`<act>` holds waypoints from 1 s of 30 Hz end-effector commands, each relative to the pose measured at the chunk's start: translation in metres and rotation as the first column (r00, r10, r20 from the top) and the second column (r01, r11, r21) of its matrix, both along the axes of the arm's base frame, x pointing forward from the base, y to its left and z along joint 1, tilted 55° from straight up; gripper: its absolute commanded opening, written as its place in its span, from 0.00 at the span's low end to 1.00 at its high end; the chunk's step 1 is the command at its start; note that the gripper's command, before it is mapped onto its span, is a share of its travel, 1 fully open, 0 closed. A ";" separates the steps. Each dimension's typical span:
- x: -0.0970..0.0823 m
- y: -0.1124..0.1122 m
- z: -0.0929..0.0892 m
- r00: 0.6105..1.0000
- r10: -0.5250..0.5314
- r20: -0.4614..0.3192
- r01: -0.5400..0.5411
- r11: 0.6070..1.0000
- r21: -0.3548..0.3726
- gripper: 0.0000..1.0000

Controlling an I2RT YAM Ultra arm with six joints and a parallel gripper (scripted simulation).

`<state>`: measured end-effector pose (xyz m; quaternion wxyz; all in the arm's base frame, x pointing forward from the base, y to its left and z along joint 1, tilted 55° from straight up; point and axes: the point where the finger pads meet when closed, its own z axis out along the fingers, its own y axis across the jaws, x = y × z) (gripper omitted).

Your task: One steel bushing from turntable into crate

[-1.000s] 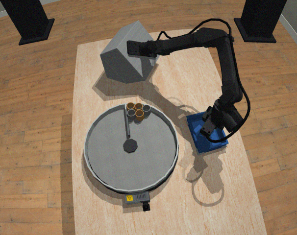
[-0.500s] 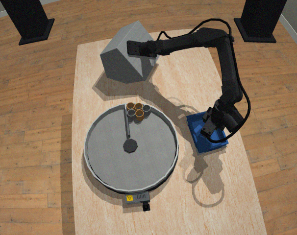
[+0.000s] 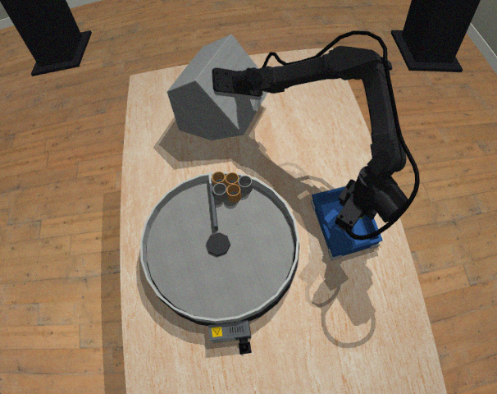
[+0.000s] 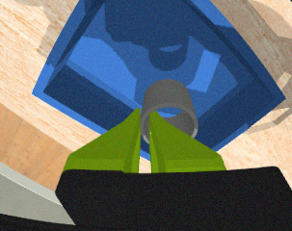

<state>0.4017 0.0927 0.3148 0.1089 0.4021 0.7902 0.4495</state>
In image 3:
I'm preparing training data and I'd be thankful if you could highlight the grey round turntable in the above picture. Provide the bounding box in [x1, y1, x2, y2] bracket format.
[140, 172, 299, 355]

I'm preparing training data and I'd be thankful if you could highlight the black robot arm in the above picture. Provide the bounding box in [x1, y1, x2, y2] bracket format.
[212, 46, 408, 231]

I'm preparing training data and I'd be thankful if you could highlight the blue tray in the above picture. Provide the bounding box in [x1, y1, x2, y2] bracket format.
[312, 186, 383, 257]

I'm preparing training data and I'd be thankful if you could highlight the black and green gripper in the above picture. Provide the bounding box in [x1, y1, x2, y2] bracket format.
[339, 179, 377, 220]

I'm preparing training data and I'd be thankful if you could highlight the bronze bushing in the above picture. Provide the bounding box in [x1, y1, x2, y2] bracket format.
[226, 184, 241, 203]
[225, 172, 239, 187]
[212, 172, 226, 186]

